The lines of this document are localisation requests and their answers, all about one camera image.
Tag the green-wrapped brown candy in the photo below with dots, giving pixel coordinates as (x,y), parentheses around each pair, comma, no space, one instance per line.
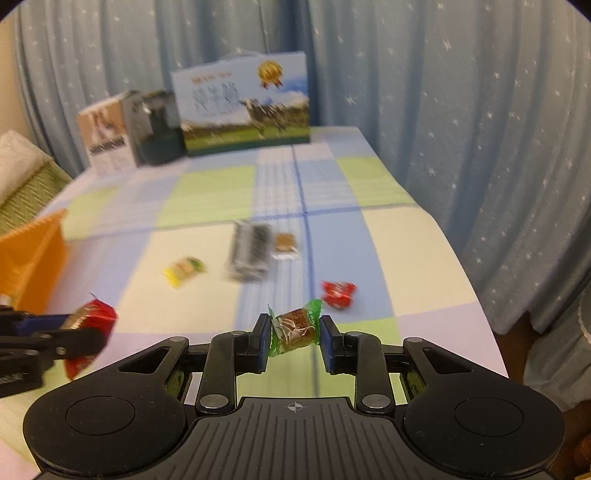
(295,330)

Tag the grey striped snack packet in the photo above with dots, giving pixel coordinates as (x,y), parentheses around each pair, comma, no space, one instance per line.
(249,251)

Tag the orange plastic tray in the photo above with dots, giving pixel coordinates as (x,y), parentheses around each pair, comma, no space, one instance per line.
(32,258)

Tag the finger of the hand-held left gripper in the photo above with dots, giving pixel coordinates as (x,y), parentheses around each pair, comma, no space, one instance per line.
(69,344)
(41,323)

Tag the blue star curtain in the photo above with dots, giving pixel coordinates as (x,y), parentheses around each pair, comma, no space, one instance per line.
(438,115)

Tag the white cushion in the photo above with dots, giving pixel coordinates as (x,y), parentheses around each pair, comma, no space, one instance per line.
(18,157)

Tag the dark glass jar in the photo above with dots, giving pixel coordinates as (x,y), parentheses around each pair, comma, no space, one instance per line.
(157,134)

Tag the small red candy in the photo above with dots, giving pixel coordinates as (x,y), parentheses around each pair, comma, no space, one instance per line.
(339,293)

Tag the green zigzag cushion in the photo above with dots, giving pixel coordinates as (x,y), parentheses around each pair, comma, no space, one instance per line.
(32,194)

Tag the blue milk carton box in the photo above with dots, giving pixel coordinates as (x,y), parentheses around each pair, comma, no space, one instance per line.
(240,106)

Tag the red snack packet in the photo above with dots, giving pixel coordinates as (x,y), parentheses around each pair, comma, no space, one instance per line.
(99,318)

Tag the yellow candy packet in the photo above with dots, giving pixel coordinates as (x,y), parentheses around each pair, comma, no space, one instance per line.
(184,270)

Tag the checked tablecloth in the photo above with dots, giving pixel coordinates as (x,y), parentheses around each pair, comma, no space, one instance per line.
(346,230)

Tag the white product box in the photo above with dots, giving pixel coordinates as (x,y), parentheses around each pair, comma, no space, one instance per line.
(104,134)

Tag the blue lace-trimmed cloth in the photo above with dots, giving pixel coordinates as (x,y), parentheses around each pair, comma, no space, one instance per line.
(558,350)

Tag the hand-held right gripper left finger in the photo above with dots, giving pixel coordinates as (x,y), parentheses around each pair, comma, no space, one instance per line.
(261,337)

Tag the small brown snack packet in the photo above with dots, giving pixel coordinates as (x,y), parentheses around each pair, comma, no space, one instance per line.
(285,243)

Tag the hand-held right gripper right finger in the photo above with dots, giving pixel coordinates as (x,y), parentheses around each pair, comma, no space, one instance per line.
(328,341)

